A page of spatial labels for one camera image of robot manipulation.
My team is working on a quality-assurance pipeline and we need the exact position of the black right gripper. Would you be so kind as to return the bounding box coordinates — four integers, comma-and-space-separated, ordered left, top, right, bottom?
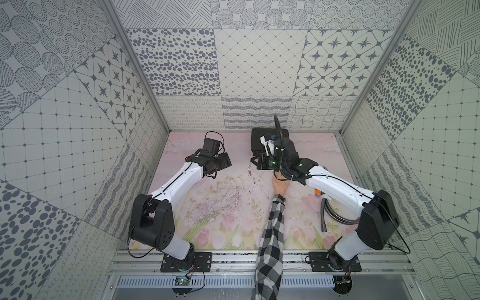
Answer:
249, 153, 287, 172

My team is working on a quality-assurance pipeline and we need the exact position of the mannequin hand with glitter nails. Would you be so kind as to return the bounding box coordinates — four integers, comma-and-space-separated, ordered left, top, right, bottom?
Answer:
272, 176, 290, 196

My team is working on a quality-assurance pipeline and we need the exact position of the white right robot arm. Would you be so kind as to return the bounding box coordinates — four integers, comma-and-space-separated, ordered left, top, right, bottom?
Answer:
251, 147, 400, 262

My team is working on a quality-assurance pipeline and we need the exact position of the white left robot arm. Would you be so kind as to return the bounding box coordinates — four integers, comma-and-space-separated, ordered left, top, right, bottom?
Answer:
127, 152, 231, 267

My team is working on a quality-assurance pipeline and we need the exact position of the black plastic tool case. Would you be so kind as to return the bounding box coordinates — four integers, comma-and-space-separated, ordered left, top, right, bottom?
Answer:
251, 127, 281, 157

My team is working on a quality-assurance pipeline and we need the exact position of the black white plaid sleeve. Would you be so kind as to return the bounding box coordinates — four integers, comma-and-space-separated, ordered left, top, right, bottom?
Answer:
251, 195, 285, 300

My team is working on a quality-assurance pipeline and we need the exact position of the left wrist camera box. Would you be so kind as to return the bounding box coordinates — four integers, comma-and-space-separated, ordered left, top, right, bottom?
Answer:
201, 137, 221, 158

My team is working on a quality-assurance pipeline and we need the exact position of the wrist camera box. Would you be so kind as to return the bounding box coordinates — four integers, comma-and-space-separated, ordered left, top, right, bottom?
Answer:
260, 129, 292, 158
201, 137, 221, 158

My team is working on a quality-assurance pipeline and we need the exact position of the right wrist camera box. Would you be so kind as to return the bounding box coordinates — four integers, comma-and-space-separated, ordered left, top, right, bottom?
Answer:
260, 129, 292, 158

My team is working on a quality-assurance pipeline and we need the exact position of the orange handled adjustable wrench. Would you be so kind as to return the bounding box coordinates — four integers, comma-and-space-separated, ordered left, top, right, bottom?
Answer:
314, 189, 323, 198

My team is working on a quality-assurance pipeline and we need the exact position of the grey coiled hose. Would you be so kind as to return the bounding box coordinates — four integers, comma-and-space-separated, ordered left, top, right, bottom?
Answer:
320, 197, 359, 233

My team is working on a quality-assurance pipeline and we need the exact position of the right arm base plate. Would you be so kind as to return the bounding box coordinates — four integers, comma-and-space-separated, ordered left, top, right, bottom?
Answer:
306, 251, 362, 273

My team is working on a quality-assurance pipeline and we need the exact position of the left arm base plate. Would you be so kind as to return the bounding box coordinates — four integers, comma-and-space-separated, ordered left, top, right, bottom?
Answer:
161, 251, 213, 273

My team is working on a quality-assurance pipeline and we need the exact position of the aluminium mounting rail frame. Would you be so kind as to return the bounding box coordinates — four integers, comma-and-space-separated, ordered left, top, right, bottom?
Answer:
99, 249, 428, 300

